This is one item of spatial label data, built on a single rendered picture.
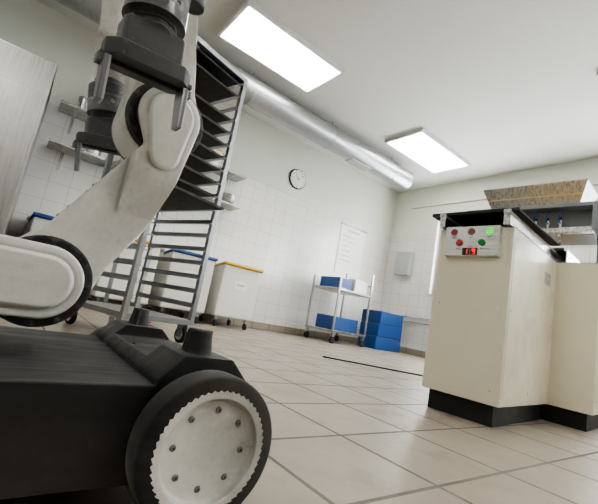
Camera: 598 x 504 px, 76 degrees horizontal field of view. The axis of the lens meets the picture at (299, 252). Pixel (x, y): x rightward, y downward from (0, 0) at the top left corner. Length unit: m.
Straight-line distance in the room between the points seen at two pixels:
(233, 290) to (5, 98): 2.77
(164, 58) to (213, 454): 0.56
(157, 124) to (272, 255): 5.05
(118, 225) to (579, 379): 2.22
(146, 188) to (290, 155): 5.46
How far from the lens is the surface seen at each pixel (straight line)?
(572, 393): 2.45
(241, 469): 0.64
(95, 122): 1.02
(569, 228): 2.60
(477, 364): 1.84
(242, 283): 4.71
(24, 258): 0.68
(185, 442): 0.58
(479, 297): 1.86
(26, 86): 4.17
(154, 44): 0.63
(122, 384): 0.58
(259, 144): 5.85
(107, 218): 0.74
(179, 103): 0.64
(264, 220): 5.68
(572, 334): 2.46
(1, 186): 3.91
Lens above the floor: 0.30
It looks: 9 degrees up
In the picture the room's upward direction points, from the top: 11 degrees clockwise
